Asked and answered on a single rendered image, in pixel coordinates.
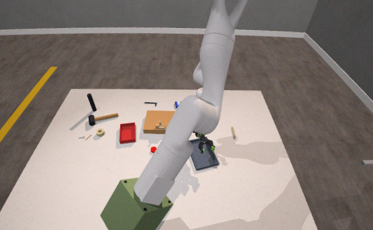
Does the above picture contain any black spring clamp with green grips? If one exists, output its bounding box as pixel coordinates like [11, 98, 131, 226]
[199, 134, 215, 154]

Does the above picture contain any wooden-handled black mallet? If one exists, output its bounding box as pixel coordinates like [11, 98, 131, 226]
[88, 114, 112, 126]

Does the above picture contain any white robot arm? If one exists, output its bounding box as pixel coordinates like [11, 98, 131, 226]
[134, 0, 248, 205]

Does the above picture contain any light wooden board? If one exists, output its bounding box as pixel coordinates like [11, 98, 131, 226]
[143, 111, 175, 134]

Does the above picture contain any tan hollow cylinder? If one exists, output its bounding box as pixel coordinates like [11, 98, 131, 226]
[96, 128, 105, 137]

